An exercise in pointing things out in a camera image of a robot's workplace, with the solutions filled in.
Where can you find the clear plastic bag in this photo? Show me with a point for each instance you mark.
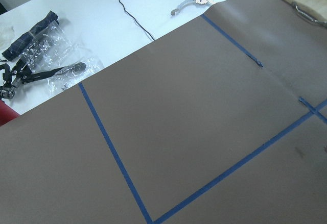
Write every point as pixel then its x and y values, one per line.
pixel 51 50

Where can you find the black hand tool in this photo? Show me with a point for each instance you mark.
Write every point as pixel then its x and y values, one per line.
pixel 21 74

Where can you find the folded dark blue umbrella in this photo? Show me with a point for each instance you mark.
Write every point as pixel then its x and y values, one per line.
pixel 16 48

